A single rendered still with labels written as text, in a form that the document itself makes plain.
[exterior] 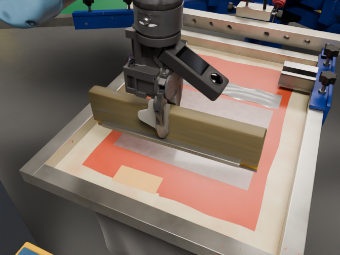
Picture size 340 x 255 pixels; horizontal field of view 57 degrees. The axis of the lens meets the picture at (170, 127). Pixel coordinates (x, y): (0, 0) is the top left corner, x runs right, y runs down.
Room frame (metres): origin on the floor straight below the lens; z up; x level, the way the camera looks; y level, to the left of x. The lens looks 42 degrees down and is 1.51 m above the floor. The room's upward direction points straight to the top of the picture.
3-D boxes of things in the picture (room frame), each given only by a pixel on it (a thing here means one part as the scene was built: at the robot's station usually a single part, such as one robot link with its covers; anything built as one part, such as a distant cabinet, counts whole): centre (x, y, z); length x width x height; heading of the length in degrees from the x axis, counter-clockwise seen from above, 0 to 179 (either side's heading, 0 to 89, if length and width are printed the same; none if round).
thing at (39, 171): (0.68, -0.10, 0.97); 0.79 x 0.58 x 0.04; 156
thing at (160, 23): (0.47, 0.02, 1.32); 0.08 x 0.08 x 0.05
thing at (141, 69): (0.47, 0.03, 1.24); 0.09 x 0.08 x 0.12; 66
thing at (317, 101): (0.78, -0.45, 0.98); 0.30 x 0.05 x 0.07; 156
